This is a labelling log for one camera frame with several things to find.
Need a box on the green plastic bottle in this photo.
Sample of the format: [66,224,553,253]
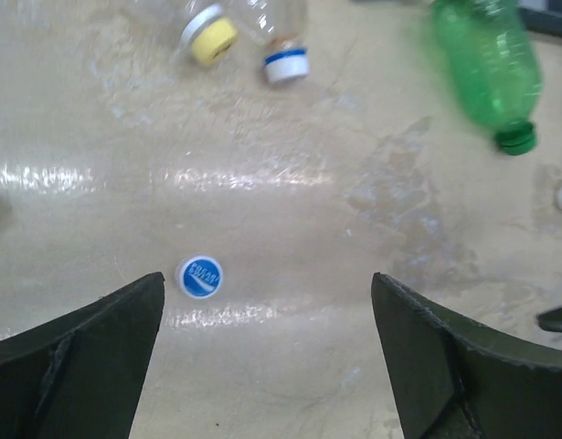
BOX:
[431,1,543,156]

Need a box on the black white chessboard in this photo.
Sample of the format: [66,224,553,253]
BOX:
[517,0,562,38]

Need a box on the Pocari Sweat white cap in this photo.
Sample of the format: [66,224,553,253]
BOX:
[175,255,224,299]

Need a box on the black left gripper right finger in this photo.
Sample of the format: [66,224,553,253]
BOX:
[371,273,562,438]

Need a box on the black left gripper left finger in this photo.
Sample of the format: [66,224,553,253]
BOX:
[0,273,164,438]

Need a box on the Pepsi label clear bottle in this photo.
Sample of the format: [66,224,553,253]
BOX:
[242,0,310,85]

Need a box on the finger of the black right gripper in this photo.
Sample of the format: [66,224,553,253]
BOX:
[536,306,562,334]

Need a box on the clear bottle yellow cap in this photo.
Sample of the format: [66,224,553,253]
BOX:
[173,1,239,68]

